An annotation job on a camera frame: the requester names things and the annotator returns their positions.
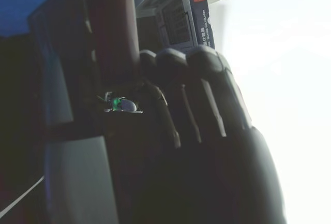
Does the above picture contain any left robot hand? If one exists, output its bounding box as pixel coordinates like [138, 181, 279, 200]
[41, 44, 288, 224]

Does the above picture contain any white calculator box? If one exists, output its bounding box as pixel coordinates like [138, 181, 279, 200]
[155, 0, 216, 50]

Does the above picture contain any small grey-red box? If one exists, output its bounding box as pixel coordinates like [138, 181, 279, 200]
[27, 0, 142, 131]

